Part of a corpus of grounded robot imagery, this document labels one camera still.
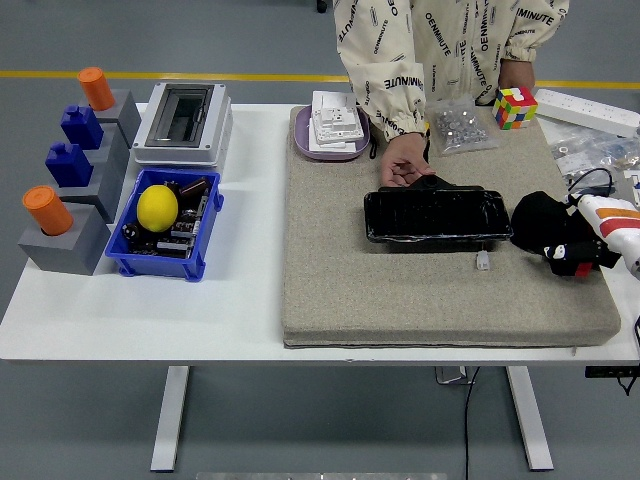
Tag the person's right hand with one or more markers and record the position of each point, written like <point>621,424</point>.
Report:
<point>402,155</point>

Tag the person's left hand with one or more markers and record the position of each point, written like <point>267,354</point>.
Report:
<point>517,75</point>

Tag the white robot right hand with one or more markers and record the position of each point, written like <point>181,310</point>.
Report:
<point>615,220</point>

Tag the black rag red tag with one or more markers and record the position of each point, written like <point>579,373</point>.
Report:
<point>537,220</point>

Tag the person's right forearm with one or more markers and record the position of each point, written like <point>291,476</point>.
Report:
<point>395,100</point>

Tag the person's left forearm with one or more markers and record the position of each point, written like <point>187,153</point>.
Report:
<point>537,30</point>

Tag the colourful puzzle cube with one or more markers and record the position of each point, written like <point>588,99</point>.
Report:
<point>515,110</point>

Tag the grey metal module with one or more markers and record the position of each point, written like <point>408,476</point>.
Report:
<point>635,185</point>

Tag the clear bag of metal nuts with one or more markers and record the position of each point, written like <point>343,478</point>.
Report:
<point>460,127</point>

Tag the white power strip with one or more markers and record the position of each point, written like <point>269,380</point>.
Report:
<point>575,107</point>

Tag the white socket module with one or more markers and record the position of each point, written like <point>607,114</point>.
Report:
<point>340,122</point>

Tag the white flat cover plate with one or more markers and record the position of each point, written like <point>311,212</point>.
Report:
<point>330,146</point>

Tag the person's torso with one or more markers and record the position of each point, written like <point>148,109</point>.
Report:
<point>450,40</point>

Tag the clear bag of small parts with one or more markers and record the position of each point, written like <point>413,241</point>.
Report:
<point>585,150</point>

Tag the purple tray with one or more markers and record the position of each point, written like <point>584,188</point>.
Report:
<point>301,135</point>

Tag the small white connector plug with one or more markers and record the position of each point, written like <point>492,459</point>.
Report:
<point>481,262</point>

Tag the grey-brown mat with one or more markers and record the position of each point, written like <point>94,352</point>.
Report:
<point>390,295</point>

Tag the black control box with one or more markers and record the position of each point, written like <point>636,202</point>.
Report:
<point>610,372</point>

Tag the black caster wheel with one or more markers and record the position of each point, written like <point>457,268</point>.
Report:
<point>321,5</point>

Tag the brown cylinder capacitor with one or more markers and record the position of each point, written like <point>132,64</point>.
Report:
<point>194,187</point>

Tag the white table leg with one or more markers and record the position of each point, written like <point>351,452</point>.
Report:
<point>170,420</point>
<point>530,420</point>

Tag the black circuit boards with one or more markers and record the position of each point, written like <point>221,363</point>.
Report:
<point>182,232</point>

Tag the yellow lemon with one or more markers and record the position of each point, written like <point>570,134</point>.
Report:
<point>157,209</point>

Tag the blue plastic bin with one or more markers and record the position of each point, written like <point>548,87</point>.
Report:
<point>150,262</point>

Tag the grey block holder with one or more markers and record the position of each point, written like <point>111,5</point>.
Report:
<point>65,252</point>
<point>126,115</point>
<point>116,150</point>
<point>107,195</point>

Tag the black round component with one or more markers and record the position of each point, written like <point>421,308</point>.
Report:
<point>131,232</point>

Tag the orange cylinder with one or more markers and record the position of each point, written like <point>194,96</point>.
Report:
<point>47,211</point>
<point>96,90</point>

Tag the blue block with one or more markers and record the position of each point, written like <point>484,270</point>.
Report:
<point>68,165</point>
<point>81,127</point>

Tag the white switch plate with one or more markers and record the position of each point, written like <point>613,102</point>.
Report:
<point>330,100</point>

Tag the metal bracket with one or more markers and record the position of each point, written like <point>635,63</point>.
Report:
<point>450,375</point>

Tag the grey electrical enclosure box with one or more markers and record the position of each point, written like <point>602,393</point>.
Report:
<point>160,145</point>

